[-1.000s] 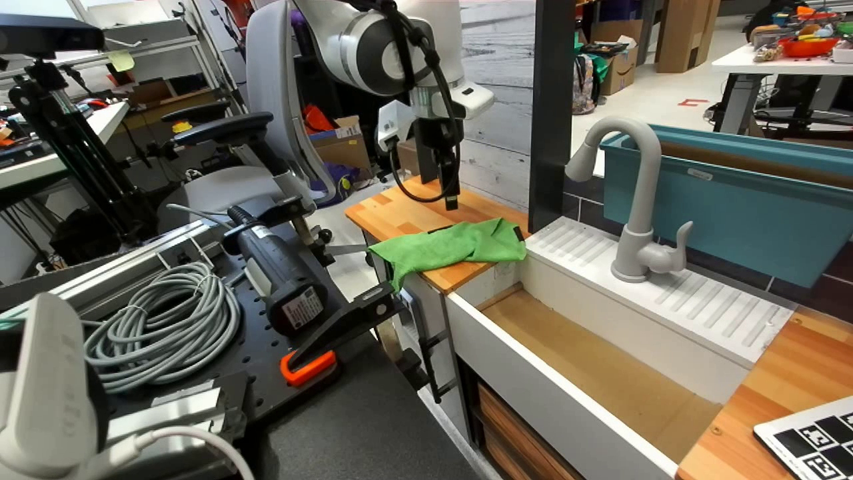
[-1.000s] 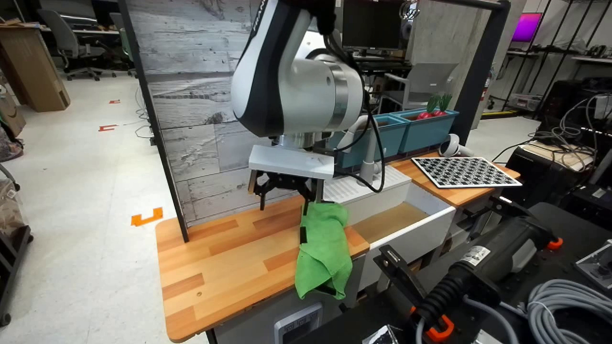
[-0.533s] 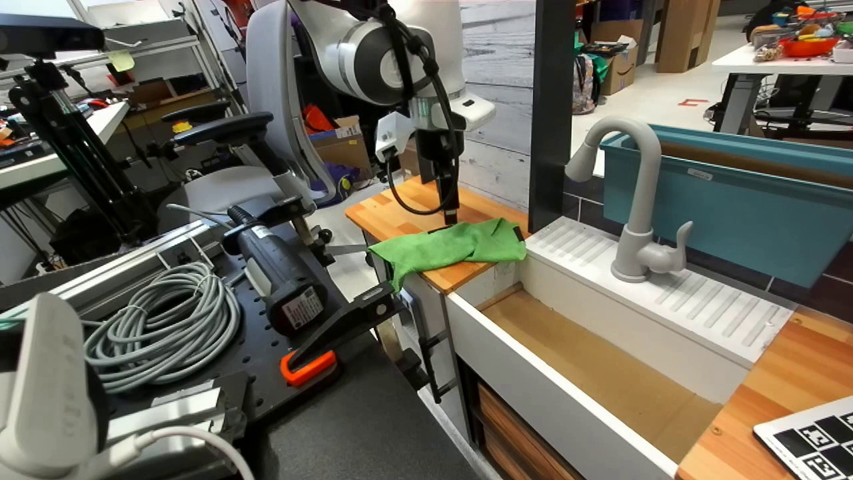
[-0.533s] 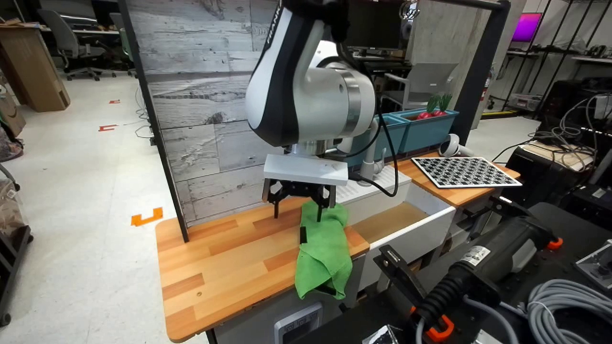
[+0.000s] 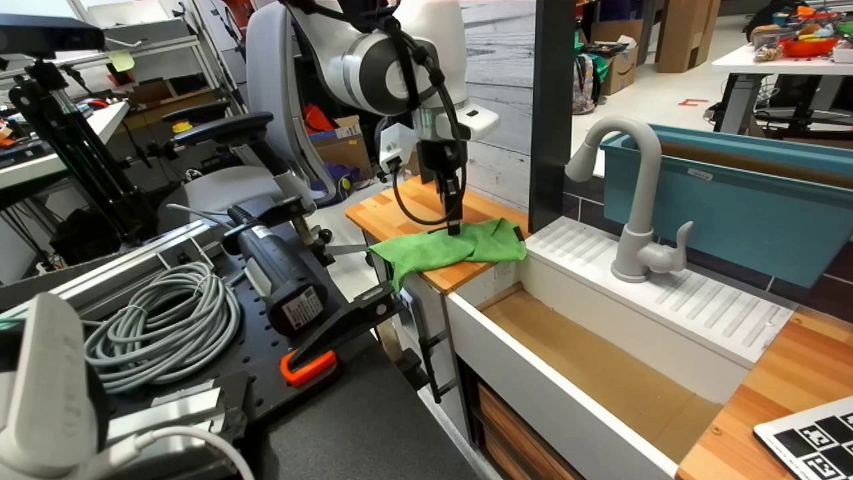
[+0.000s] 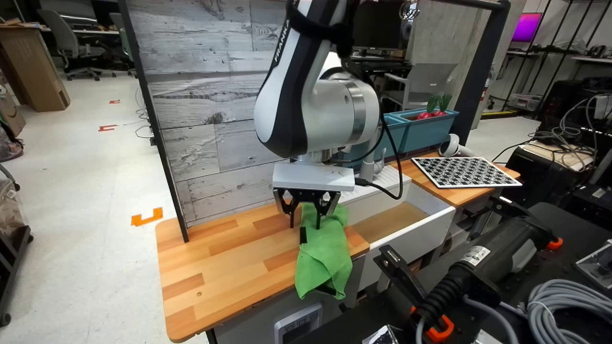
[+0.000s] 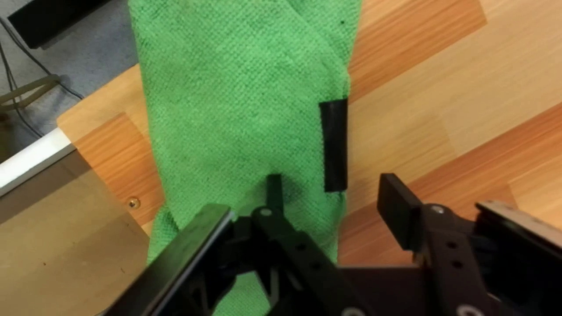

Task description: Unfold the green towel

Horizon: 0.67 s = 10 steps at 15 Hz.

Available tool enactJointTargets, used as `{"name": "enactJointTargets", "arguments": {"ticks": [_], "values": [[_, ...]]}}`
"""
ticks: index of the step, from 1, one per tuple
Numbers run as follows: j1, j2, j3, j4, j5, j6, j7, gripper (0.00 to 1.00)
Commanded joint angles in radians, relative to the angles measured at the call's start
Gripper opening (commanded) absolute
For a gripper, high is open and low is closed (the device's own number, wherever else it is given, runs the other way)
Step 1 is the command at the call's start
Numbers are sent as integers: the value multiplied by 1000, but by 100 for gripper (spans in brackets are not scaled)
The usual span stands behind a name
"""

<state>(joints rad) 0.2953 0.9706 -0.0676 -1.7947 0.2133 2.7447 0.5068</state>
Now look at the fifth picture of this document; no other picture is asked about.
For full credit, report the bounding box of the blue bag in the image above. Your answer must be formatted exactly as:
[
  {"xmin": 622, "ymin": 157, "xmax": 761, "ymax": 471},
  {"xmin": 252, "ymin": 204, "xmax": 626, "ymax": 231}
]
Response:
[{"xmin": 324, "ymin": 163, "xmax": 364, "ymax": 203}]

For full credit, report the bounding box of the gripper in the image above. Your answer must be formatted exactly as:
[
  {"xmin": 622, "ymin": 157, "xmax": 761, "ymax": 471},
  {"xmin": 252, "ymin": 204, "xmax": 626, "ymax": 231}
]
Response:
[{"xmin": 419, "ymin": 137, "xmax": 470, "ymax": 236}]

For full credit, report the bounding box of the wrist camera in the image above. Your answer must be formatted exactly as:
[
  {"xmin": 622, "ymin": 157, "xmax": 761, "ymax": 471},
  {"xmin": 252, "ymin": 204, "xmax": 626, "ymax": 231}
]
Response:
[{"xmin": 378, "ymin": 122, "xmax": 421, "ymax": 176}]

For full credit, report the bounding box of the white table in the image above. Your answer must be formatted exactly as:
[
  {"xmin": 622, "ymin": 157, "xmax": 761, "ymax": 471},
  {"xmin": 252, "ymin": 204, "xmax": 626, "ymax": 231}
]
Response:
[{"xmin": 710, "ymin": 43, "xmax": 853, "ymax": 136}]

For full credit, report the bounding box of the small cardboard box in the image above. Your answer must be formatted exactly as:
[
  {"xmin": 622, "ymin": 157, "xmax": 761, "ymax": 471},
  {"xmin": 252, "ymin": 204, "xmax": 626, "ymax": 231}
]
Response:
[{"xmin": 598, "ymin": 43, "xmax": 639, "ymax": 96}]

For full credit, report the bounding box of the camera on tripod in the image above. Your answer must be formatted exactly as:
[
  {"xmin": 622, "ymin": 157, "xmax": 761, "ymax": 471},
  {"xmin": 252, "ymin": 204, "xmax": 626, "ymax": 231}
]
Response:
[{"xmin": 0, "ymin": 13, "xmax": 162, "ymax": 247}]

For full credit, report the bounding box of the white cable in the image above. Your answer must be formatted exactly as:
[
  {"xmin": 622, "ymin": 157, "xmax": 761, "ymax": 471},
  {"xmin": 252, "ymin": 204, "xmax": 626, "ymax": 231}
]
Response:
[{"xmin": 105, "ymin": 425, "xmax": 257, "ymax": 480}]

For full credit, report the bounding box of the black metal rack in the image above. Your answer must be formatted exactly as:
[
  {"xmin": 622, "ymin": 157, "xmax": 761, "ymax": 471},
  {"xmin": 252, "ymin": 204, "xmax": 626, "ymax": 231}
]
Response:
[{"xmin": 399, "ymin": 287, "xmax": 462, "ymax": 405}]

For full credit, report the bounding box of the patterned backpack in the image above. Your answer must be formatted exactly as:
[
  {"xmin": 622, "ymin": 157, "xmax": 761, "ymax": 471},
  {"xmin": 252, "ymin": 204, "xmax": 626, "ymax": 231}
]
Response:
[{"xmin": 572, "ymin": 53, "xmax": 602, "ymax": 115}]

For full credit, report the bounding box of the metal shelf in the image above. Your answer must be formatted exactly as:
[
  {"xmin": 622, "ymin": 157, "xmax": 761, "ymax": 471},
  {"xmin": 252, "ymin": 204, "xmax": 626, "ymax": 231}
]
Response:
[{"xmin": 0, "ymin": 0, "xmax": 231, "ymax": 114}]

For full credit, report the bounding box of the white sink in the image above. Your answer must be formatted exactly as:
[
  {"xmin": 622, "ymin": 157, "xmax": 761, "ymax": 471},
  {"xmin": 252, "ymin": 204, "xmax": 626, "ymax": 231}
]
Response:
[{"xmin": 445, "ymin": 216, "xmax": 798, "ymax": 480}]

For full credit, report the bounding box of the grey tap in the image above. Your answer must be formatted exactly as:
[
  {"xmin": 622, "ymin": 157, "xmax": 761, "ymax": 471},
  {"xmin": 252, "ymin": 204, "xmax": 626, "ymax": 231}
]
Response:
[{"xmin": 564, "ymin": 116, "xmax": 695, "ymax": 284}]

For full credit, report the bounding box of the black post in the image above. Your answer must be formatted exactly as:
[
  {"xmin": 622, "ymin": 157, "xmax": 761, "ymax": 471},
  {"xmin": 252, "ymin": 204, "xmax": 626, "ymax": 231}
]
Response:
[{"xmin": 528, "ymin": 0, "xmax": 578, "ymax": 234}]

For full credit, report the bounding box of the orange bowl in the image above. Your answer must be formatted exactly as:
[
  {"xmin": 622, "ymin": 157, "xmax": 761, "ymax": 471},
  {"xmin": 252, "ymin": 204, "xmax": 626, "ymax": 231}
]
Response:
[{"xmin": 778, "ymin": 36, "xmax": 842, "ymax": 59}]

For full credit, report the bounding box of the white desk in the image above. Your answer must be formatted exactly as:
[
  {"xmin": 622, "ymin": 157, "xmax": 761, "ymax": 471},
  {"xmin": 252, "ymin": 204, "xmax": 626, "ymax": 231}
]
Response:
[{"xmin": 0, "ymin": 100, "xmax": 131, "ymax": 190}]

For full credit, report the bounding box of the black clamp with orange trigger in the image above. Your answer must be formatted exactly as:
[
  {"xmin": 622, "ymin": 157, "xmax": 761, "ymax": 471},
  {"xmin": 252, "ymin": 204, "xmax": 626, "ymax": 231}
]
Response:
[{"xmin": 279, "ymin": 281, "xmax": 409, "ymax": 388}]

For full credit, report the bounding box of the white board with black markers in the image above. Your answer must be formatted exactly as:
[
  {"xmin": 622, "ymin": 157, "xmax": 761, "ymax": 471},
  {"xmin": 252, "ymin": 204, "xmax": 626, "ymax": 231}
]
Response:
[{"xmin": 753, "ymin": 396, "xmax": 853, "ymax": 480}]

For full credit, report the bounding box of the green towel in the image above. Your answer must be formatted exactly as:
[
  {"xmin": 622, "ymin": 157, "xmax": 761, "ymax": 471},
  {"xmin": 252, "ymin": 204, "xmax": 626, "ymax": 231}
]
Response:
[{"xmin": 368, "ymin": 217, "xmax": 528, "ymax": 291}]

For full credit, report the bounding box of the teal plastic bin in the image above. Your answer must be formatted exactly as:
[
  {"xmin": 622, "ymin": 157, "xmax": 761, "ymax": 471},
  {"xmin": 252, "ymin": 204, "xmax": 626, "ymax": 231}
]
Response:
[{"xmin": 600, "ymin": 123, "xmax": 853, "ymax": 289}]

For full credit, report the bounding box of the grey office chair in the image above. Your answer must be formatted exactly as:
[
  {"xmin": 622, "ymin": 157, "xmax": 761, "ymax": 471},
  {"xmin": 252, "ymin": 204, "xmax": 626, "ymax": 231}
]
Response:
[{"xmin": 156, "ymin": 0, "xmax": 338, "ymax": 233}]

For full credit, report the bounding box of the tall cardboard box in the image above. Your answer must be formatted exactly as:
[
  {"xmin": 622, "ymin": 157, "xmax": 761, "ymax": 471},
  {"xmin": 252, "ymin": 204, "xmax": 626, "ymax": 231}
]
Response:
[{"xmin": 656, "ymin": 0, "xmax": 722, "ymax": 74}]

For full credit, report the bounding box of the wooden drawer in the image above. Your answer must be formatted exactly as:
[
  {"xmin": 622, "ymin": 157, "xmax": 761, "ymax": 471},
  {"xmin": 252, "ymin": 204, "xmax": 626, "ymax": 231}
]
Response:
[{"xmin": 474, "ymin": 380, "xmax": 588, "ymax": 480}]

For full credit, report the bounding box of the cardboard box with orange item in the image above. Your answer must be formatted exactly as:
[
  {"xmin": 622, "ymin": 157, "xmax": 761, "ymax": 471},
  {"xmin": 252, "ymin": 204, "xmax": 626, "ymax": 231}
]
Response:
[{"xmin": 303, "ymin": 103, "xmax": 375, "ymax": 182}]

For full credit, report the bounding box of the coil of grey cable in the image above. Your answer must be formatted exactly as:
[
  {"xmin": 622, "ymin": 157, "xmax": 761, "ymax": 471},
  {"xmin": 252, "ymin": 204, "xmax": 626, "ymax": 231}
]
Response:
[{"xmin": 83, "ymin": 261, "xmax": 241, "ymax": 394}]

